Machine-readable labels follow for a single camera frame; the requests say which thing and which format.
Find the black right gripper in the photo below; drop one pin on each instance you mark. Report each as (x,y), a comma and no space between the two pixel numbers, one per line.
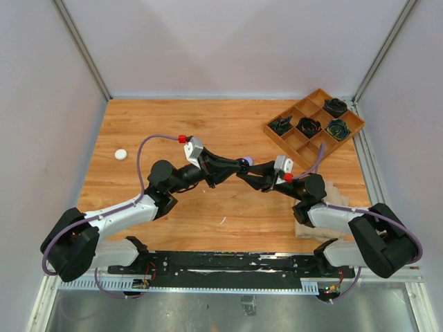
(266,169)

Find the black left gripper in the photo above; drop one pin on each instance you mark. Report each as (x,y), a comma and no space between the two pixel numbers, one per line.
(209,160)

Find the purple earbud charging case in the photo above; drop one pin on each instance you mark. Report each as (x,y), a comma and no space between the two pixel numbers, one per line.
(249,160)

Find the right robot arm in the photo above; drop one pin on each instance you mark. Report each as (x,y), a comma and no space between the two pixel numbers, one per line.
(381,242)

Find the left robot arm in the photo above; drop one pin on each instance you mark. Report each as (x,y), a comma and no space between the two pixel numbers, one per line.
(72,244)

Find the white round charging case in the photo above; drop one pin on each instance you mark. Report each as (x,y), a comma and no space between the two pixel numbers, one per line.
(120,154)

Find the dark green rolled tie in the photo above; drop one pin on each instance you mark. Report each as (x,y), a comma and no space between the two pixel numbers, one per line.
(281,125)

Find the black orange rolled tie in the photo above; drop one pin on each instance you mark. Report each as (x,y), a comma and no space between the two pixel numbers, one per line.
(309,127)

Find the wooden compartment tray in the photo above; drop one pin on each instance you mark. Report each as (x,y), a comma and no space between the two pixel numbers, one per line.
(302,150)

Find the beige folded cloth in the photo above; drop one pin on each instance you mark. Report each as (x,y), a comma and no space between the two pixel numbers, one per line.
(324,234)

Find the blue yellow rolled tie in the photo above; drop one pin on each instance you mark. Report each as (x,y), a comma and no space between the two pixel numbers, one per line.
(338,129)

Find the black dotted rolled tie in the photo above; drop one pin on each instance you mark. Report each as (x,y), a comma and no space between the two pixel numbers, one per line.
(335,107)

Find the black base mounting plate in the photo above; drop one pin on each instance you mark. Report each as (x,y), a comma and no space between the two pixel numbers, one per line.
(228,270)

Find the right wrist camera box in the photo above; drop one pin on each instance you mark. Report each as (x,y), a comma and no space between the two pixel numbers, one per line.
(283,165)

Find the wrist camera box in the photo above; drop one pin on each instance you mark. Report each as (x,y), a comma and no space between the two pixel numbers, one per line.
(193,149)
(283,165)

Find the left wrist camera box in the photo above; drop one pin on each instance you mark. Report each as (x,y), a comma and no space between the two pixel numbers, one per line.
(193,149)

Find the aluminium frame rail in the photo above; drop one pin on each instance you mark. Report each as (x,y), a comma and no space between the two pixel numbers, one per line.
(72,29)

